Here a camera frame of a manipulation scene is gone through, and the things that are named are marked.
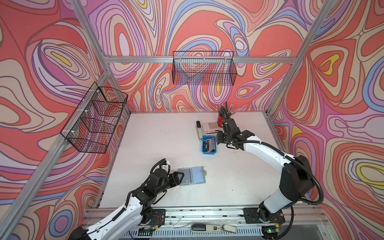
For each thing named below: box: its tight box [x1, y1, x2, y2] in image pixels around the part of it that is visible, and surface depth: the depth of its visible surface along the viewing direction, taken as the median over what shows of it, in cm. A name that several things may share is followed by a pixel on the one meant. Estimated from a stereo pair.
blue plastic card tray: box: [201, 136, 217, 155], surface depth 101 cm
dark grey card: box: [181, 168, 192, 184], surface depth 88 cm
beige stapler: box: [196, 120, 203, 141], surface depth 107 cm
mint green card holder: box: [178, 166, 207, 186], surface depth 88 cm
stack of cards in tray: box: [203, 138, 216, 153], surface depth 98 cm
